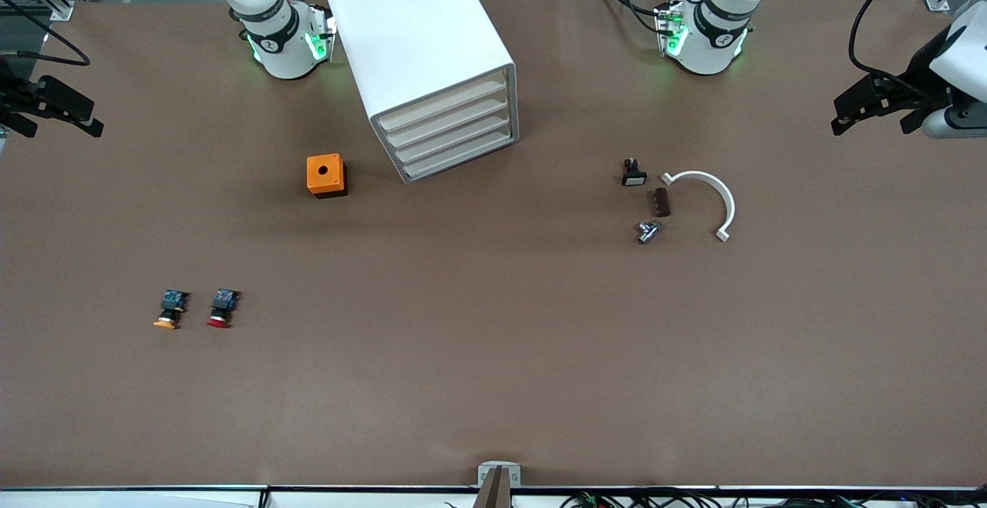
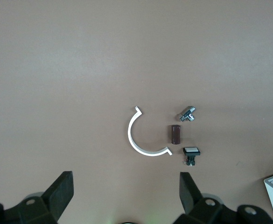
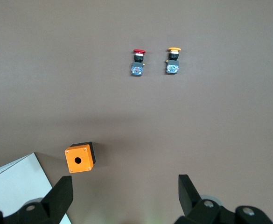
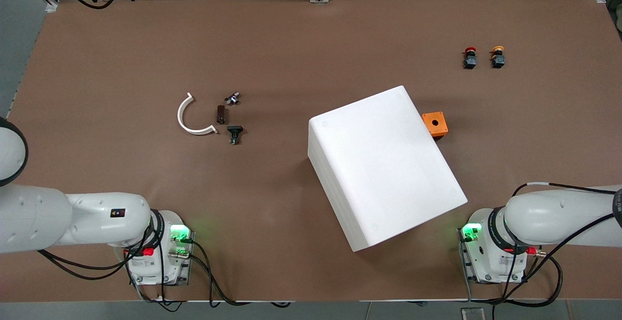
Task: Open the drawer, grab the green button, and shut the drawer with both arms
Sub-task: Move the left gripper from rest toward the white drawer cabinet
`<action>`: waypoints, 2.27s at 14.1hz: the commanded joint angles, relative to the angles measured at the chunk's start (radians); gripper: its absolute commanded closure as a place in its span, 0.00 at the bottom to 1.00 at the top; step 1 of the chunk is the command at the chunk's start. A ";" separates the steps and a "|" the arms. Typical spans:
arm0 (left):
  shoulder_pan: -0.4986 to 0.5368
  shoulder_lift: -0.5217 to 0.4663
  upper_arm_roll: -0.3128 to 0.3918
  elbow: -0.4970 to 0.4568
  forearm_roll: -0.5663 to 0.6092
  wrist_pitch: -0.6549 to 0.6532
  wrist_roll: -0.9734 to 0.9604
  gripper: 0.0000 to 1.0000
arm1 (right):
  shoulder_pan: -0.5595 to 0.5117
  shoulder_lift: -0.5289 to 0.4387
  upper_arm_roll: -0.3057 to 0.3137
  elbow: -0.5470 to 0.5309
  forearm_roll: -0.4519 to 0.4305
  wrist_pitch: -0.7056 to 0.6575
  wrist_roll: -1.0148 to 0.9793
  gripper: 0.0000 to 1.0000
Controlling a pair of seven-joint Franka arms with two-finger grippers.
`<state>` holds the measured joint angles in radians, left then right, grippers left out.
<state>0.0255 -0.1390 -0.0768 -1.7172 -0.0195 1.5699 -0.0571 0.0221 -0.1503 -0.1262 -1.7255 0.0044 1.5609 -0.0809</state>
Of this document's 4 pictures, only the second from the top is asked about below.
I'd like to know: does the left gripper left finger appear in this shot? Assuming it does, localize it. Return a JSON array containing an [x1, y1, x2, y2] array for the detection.
[[4, 171, 74, 224]]

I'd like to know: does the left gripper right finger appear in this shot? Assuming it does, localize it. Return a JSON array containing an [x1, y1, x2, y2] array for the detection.
[[173, 172, 238, 224]]

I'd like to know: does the white square push button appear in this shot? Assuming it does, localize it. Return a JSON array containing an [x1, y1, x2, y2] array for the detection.
[[181, 146, 202, 168]]

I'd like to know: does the chrome metal fitting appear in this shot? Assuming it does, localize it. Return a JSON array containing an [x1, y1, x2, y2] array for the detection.
[[178, 106, 197, 122]]

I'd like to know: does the dark brown hexagonal block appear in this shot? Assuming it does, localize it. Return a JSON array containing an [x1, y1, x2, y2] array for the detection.
[[168, 125, 182, 145]]

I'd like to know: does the white half-ring pipe clamp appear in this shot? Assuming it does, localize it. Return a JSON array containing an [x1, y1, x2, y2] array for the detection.
[[127, 106, 173, 156]]

